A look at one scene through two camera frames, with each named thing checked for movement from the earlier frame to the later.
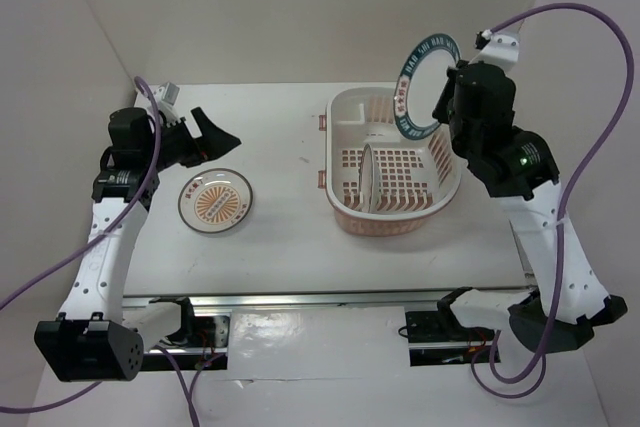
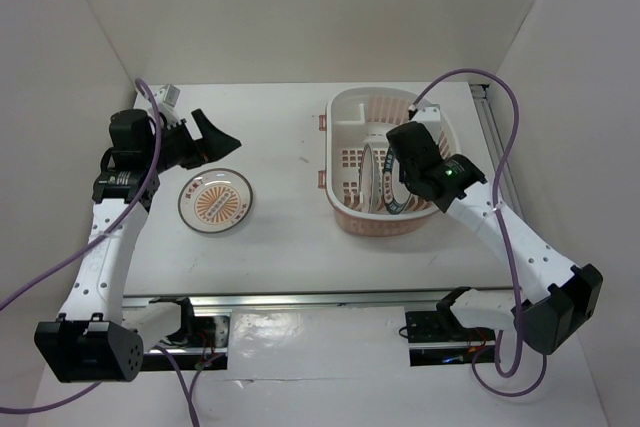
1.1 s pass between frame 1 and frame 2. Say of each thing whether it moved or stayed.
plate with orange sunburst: stayed
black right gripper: moved
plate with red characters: stayed
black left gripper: stayed
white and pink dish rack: stayed
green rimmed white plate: moved
